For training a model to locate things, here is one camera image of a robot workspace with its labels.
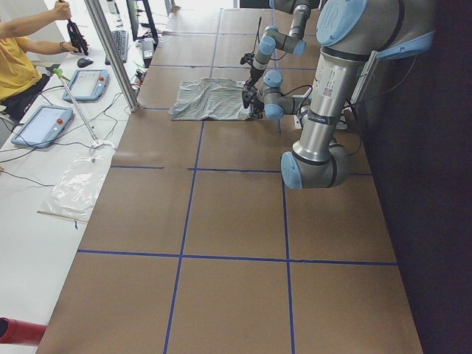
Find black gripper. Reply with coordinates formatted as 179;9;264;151
244;67;263;91
249;102;264;119

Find striped polo shirt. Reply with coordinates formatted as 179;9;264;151
168;78;251;121

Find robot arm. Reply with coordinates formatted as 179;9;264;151
242;1;436;190
240;0;313;91

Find black keyboard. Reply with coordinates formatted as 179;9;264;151
111;30;129;63

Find brown paper table cover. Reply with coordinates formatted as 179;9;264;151
38;4;422;353

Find far teach pendant tablet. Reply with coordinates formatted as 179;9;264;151
67;69;109;102

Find teach pendant tablet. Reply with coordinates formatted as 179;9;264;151
67;69;109;102
10;105;74;148

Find black computer mouse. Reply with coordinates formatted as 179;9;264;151
77;58;94;69

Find black handheld controller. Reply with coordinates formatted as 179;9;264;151
67;19;89;56

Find metal reacher grabber tool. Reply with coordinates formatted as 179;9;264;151
53;69;116;156

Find clear plastic bag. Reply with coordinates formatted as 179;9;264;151
38;153;111;222

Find near teach pendant tablet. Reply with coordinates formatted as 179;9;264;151
10;105;74;148

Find person in yellow shirt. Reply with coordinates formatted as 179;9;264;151
1;1;78;122

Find red cylinder object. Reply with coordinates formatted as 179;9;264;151
1;317;47;347

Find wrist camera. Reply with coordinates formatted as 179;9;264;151
242;90;254;109
240;52;254;66

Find aluminium frame post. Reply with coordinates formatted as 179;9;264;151
84;0;139;112

